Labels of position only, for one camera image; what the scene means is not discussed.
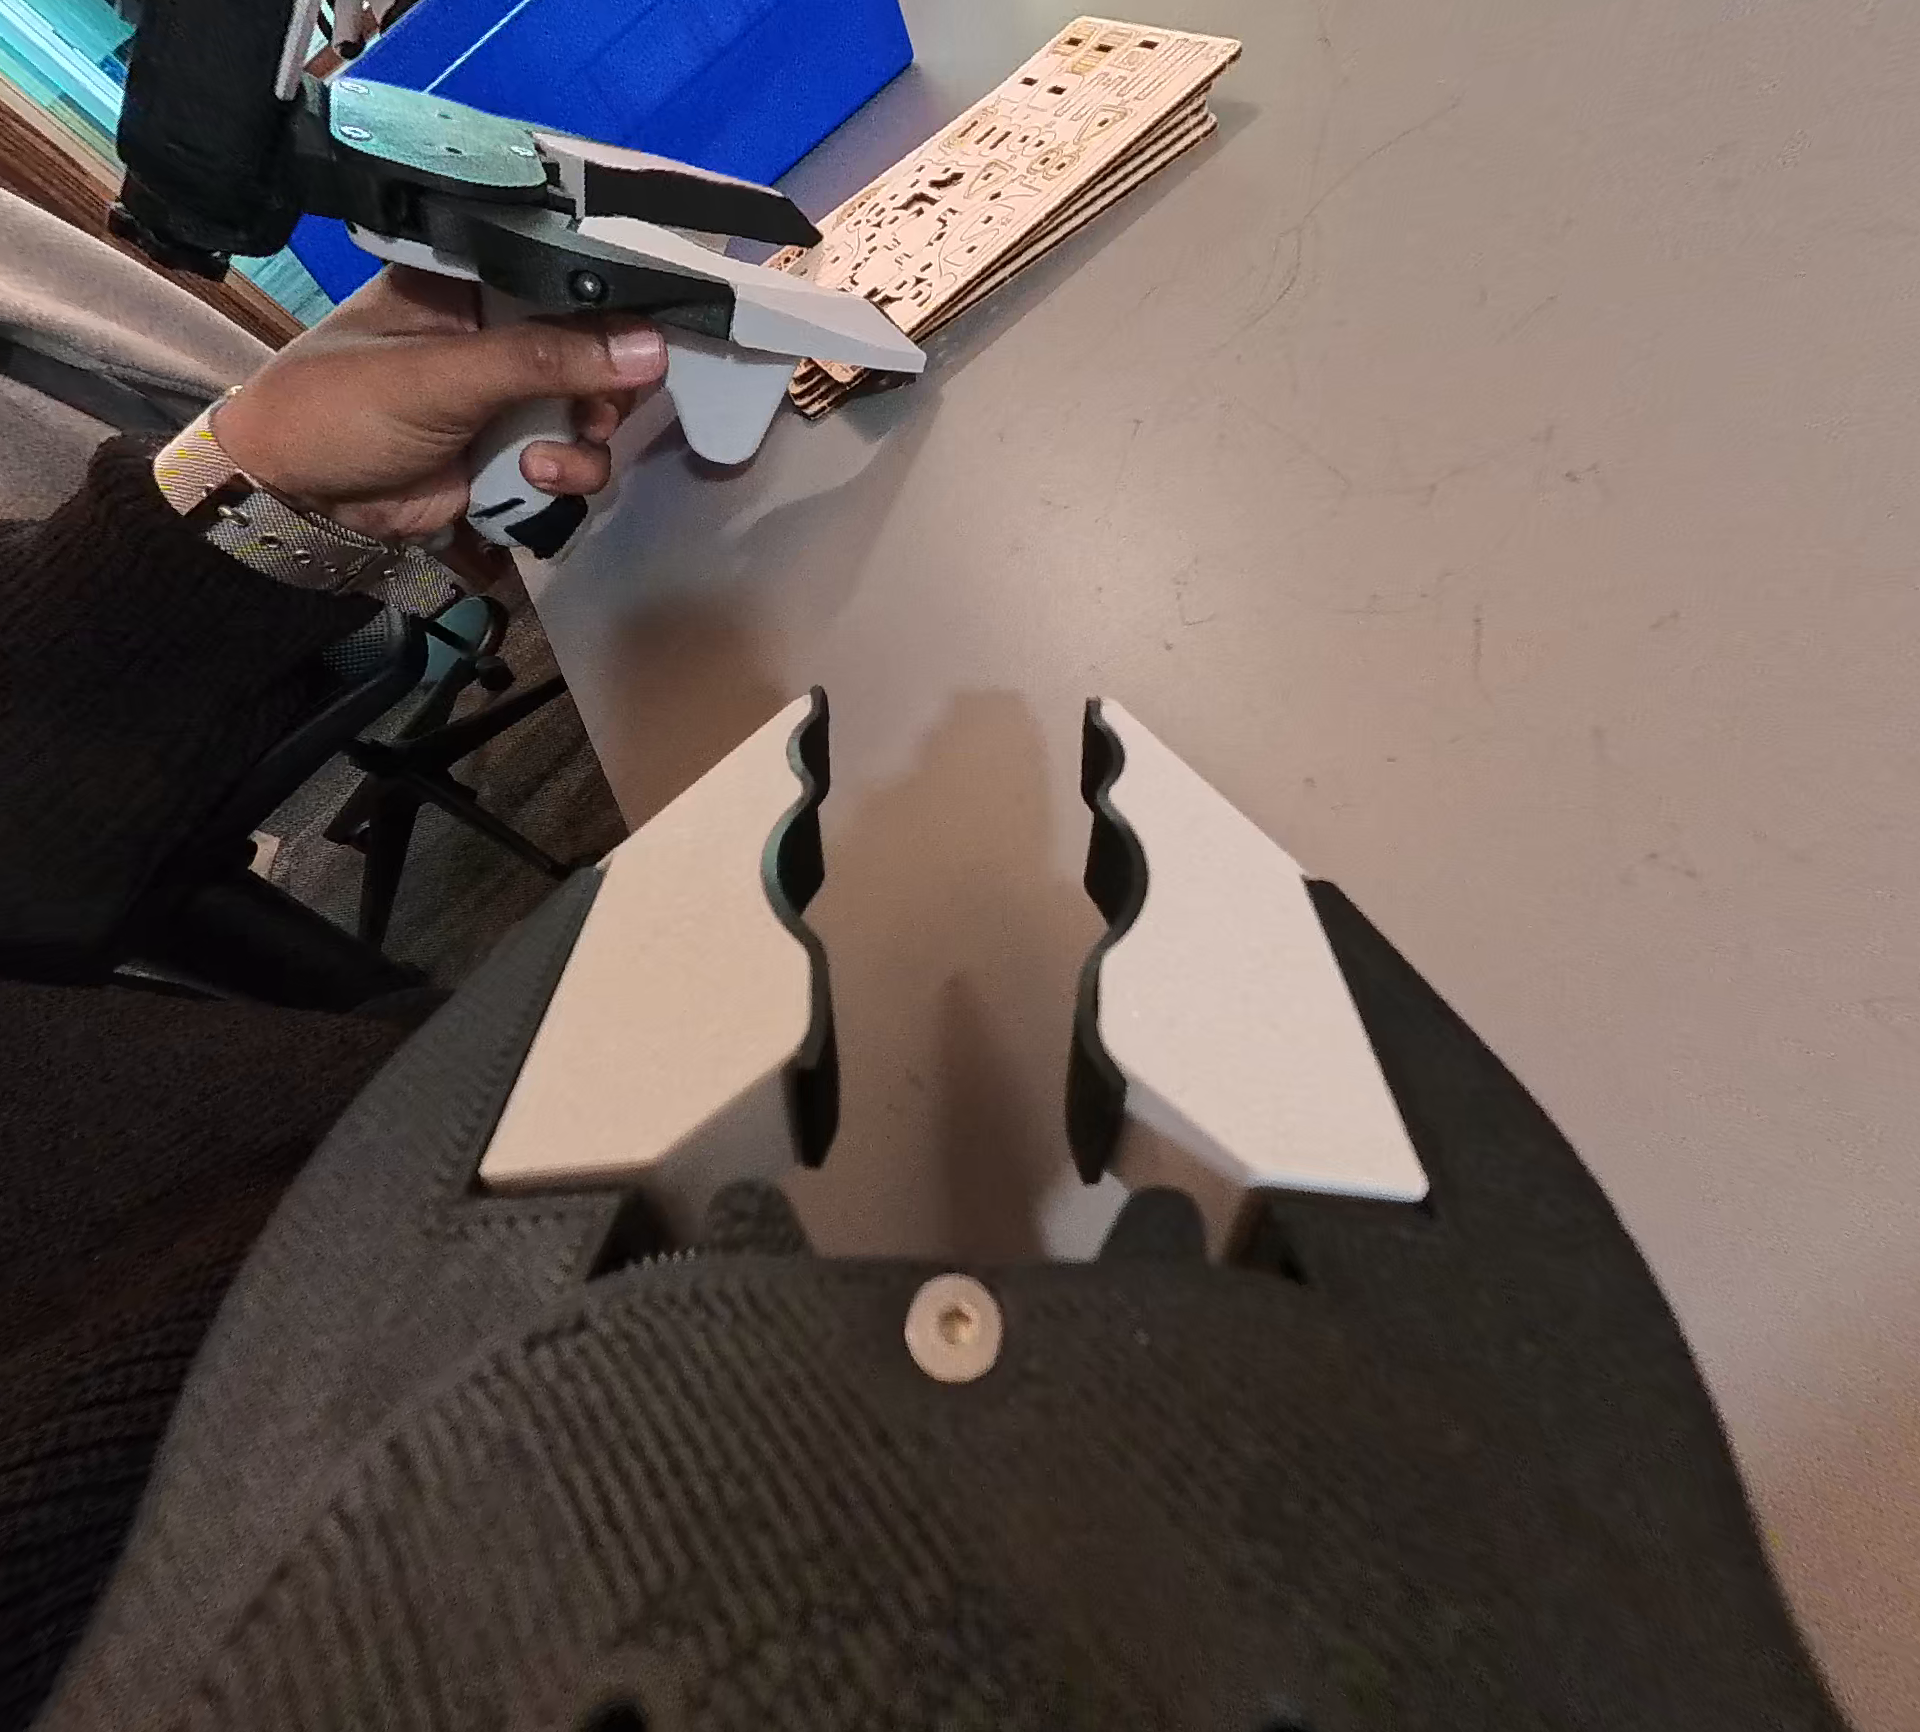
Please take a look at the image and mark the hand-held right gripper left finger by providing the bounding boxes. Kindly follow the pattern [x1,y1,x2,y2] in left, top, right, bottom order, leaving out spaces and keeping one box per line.
[476,687,845,1236]

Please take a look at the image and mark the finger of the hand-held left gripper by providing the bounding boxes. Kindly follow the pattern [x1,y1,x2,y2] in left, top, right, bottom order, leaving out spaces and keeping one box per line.
[528,131,823,252]
[573,214,929,470]

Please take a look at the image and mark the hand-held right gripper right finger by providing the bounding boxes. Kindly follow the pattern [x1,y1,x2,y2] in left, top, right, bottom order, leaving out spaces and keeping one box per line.
[1062,697,1434,1264]

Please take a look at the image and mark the stack of wooden puzzle sheets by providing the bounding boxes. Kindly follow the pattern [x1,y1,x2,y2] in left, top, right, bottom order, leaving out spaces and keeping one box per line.
[756,19,1244,423]

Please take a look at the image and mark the person's left forearm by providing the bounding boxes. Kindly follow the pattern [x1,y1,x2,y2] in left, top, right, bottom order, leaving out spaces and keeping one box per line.
[0,434,414,992]

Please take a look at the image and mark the grey desk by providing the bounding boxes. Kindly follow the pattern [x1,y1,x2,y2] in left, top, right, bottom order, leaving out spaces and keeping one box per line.
[305,0,1920,1732]

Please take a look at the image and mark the person's left hand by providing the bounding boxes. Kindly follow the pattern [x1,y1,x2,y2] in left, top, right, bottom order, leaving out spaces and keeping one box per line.
[209,298,671,553]

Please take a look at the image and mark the black swivel chair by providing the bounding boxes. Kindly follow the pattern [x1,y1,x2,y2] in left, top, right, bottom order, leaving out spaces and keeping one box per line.
[126,592,601,1014]

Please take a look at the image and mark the grey fabric seat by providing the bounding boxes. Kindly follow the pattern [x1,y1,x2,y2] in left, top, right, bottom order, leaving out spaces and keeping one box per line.
[0,187,324,482]

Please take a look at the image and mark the person's black sweater torso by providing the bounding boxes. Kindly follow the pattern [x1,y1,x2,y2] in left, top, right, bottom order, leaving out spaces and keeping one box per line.
[0,966,460,1732]

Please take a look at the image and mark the grey studded wrist strap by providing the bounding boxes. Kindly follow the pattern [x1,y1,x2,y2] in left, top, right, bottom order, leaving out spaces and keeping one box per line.
[150,389,469,628]

